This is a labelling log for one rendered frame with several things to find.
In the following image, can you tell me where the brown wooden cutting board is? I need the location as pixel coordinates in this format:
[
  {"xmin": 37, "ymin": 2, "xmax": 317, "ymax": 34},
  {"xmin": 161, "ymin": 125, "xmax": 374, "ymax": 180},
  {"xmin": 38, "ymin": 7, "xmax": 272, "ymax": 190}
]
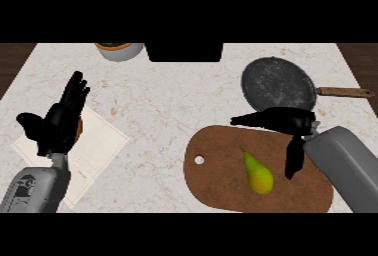
[{"xmin": 182, "ymin": 124, "xmax": 335, "ymax": 214}]

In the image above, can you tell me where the black box appliance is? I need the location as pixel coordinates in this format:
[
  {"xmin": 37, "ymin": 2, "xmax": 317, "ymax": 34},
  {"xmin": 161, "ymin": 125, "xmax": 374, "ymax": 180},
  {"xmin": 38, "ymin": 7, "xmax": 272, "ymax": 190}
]
[{"xmin": 143, "ymin": 42, "xmax": 224, "ymax": 63}]

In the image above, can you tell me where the grey plant pot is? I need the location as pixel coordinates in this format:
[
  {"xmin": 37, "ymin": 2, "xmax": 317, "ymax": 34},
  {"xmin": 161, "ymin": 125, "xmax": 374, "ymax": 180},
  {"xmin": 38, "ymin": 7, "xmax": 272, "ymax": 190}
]
[{"xmin": 93, "ymin": 42, "xmax": 146, "ymax": 63}]

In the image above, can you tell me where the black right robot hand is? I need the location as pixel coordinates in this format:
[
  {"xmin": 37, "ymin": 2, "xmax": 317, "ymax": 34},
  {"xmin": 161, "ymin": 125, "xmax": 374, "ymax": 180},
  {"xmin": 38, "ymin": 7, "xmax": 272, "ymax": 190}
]
[{"xmin": 229, "ymin": 106, "xmax": 317, "ymax": 181}]

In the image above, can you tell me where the dark grey frying pan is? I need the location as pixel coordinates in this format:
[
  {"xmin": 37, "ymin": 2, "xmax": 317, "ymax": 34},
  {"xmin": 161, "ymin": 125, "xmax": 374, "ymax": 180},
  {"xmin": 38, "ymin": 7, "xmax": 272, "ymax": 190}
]
[{"xmin": 239, "ymin": 56, "xmax": 377, "ymax": 113}]

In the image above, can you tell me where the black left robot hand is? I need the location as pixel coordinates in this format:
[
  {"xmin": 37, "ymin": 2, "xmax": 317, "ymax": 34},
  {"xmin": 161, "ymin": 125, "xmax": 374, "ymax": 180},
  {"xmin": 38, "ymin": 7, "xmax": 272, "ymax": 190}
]
[{"xmin": 15, "ymin": 70, "xmax": 92, "ymax": 158}]

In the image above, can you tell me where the green yellow pear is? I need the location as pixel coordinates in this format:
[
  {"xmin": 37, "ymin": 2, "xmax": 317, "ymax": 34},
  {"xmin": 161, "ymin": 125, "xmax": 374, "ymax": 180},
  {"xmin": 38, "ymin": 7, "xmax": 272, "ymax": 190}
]
[{"xmin": 242, "ymin": 151, "xmax": 275, "ymax": 196}]

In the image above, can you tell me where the brown round object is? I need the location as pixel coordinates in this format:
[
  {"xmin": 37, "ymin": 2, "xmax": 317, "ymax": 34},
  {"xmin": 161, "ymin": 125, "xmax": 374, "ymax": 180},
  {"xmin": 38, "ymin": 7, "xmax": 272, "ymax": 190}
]
[{"xmin": 72, "ymin": 116, "xmax": 84, "ymax": 146}]

